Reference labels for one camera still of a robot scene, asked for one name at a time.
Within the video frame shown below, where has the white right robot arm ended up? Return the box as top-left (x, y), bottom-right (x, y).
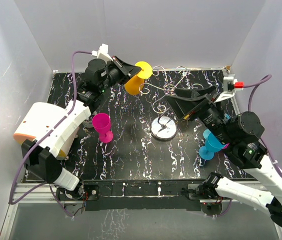
top-left (166, 86), bottom-right (282, 227)

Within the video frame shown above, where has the chrome wire wine glass rack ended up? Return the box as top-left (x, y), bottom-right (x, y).
top-left (138, 65), bottom-right (204, 142)

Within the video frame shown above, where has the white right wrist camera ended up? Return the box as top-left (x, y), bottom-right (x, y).
top-left (215, 74), bottom-right (245, 103)

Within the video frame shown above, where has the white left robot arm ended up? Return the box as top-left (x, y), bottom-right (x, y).
top-left (20, 56), bottom-right (142, 200)

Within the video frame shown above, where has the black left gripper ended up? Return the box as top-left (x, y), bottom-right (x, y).
top-left (99, 56), bottom-right (142, 94)

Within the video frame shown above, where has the orange wine glass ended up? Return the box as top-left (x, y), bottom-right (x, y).
top-left (124, 61), bottom-right (153, 96)

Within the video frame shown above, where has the white orange appliance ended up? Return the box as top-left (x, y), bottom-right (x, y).
top-left (13, 101), bottom-right (79, 161)

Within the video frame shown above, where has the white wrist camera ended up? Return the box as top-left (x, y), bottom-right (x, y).
top-left (215, 74), bottom-right (245, 103)
top-left (91, 43), bottom-right (113, 62)

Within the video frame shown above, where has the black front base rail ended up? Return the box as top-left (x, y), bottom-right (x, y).
top-left (56, 179), bottom-right (225, 215)

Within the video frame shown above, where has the blue wine glass front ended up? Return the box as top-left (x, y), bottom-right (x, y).
top-left (199, 133), bottom-right (227, 161)

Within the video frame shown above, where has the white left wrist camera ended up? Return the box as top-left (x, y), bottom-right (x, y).
top-left (91, 43), bottom-right (113, 62)

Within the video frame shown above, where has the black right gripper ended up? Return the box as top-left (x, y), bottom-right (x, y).
top-left (163, 84), bottom-right (232, 144)

